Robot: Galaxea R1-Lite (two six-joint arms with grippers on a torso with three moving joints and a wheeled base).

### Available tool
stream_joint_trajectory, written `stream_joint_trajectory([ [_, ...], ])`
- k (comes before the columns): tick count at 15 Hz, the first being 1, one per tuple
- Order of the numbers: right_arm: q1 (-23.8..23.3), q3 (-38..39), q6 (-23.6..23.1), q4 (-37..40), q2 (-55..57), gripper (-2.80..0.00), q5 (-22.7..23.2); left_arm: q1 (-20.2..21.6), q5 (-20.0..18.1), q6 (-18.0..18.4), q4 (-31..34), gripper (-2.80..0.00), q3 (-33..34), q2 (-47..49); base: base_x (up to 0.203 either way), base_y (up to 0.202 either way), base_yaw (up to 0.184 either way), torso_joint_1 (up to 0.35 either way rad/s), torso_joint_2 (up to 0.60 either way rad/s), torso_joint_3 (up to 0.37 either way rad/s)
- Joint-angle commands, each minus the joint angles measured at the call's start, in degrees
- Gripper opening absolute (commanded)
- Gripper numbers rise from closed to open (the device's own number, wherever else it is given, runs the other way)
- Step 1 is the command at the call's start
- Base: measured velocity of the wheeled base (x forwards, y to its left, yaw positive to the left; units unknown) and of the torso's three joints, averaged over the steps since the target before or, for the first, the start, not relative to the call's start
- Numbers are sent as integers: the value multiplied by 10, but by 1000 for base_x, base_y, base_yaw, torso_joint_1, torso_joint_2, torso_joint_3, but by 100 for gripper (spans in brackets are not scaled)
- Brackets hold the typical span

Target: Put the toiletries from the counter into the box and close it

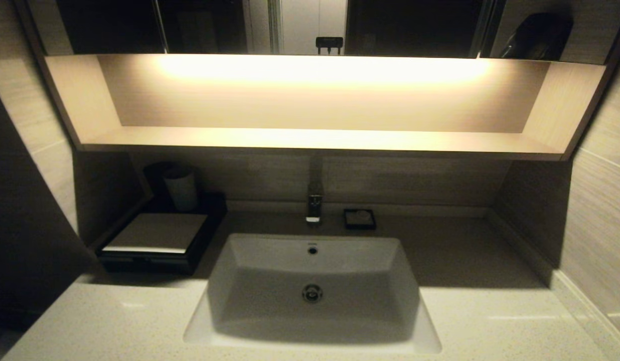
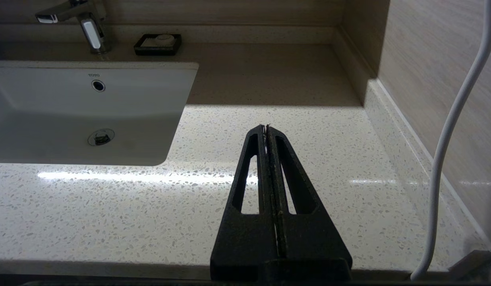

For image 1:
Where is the grey metal plate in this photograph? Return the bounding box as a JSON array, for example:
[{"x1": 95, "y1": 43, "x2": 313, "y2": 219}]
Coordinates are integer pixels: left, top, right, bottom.
[{"x1": 102, "y1": 213, "x2": 208, "y2": 254}]

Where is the black wall hair dryer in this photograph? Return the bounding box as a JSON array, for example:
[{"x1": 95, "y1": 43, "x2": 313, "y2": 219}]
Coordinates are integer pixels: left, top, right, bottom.
[{"x1": 501, "y1": 13, "x2": 574, "y2": 61}]

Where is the black soap dish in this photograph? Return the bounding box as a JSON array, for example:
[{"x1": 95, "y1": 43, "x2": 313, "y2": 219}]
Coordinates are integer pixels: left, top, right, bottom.
[{"x1": 343, "y1": 208, "x2": 377, "y2": 231}]

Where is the mirror cabinet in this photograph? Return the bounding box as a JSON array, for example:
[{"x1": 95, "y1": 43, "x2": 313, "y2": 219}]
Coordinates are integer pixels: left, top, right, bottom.
[{"x1": 19, "y1": 0, "x2": 620, "y2": 65}]

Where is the chrome faucet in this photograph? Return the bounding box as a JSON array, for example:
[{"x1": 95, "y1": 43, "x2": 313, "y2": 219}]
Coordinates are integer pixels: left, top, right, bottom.
[{"x1": 305, "y1": 155, "x2": 325, "y2": 225}]

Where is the grey plastic cup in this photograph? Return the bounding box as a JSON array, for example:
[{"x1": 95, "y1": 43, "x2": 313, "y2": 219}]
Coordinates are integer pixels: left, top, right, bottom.
[{"x1": 162, "y1": 168, "x2": 198, "y2": 212}]

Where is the small black device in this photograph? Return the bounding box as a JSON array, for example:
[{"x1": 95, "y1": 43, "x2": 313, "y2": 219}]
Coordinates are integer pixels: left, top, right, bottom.
[{"x1": 316, "y1": 37, "x2": 344, "y2": 55}]

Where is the black storage box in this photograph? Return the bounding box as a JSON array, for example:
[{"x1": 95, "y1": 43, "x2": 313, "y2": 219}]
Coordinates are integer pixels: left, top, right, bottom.
[{"x1": 97, "y1": 192, "x2": 228, "y2": 276}]

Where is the white ceramic sink basin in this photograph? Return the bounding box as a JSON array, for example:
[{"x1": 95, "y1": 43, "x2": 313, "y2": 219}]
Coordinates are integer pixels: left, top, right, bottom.
[{"x1": 183, "y1": 232, "x2": 442, "y2": 354}]

